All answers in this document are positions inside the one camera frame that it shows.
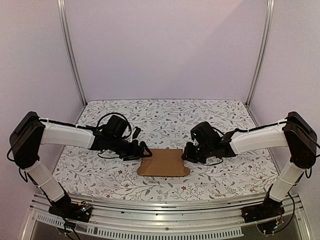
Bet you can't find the aluminium front rail frame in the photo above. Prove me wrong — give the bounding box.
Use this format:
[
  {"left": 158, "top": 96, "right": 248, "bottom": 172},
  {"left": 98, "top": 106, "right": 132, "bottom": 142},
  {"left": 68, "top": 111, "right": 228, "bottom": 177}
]
[{"left": 21, "top": 193, "right": 315, "bottom": 240}]

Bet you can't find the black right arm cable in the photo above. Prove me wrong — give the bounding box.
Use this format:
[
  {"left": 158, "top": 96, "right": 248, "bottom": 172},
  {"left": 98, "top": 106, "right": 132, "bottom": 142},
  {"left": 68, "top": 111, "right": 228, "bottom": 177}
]
[{"left": 214, "top": 117, "right": 291, "bottom": 166}]

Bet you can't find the right aluminium corner post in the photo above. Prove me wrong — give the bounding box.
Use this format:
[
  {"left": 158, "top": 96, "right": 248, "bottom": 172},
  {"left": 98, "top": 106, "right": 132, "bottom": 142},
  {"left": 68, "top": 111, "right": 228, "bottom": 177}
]
[{"left": 244, "top": 0, "right": 276, "bottom": 107}]

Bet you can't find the left aluminium corner post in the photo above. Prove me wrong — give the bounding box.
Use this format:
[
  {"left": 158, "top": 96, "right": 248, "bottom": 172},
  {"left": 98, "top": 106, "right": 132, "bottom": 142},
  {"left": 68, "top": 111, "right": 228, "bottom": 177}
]
[{"left": 56, "top": 0, "right": 88, "bottom": 107}]

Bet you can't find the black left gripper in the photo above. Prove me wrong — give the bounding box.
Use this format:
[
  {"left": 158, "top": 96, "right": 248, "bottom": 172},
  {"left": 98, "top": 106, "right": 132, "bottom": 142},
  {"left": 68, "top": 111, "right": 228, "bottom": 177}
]
[{"left": 108, "top": 135, "right": 152, "bottom": 162}]

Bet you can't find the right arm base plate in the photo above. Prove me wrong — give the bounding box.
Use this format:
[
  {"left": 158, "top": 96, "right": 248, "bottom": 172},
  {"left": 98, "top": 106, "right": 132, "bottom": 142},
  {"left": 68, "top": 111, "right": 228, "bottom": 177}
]
[{"left": 241, "top": 195, "right": 285, "bottom": 235}]

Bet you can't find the aluminium corner post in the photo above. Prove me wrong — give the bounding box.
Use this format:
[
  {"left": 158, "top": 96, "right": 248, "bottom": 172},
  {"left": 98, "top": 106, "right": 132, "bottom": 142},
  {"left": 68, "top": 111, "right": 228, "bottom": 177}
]
[
  {"left": 244, "top": 0, "right": 276, "bottom": 107},
  {"left": 56, "top": 0, "right": 88, "bottom": 107}
]

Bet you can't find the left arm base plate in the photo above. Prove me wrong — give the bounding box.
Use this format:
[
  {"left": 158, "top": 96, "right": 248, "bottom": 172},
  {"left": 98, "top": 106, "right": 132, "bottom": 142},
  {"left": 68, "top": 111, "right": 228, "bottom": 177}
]
[{"left": 48, "top": 196, "right": 93, "bottom": 223}]

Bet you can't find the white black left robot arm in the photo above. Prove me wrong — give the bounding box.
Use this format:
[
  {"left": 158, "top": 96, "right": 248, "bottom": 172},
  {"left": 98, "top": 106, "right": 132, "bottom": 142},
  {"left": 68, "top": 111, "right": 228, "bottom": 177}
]
[{"left": 6, "top": 111, "right": 153, "bottom": 217}]

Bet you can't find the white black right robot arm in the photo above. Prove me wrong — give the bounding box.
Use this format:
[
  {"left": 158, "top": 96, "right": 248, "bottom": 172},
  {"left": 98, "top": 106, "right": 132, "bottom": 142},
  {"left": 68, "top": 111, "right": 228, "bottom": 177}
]
[{"left": 181, "top": 111, "right": 320, "bottom": 218}]

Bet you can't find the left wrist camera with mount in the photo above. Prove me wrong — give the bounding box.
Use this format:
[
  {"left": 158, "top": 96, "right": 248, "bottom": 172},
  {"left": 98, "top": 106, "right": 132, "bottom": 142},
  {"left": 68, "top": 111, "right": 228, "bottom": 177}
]
[{"left": 131, "top": 126, "right": 141, "bottom": 140}]

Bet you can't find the brown cardboard box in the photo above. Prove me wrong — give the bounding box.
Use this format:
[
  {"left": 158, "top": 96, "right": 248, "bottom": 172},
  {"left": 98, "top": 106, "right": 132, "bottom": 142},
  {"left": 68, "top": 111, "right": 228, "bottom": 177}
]
[{"left": 137, "top": 148, "right": 191, "bottom": 178}]

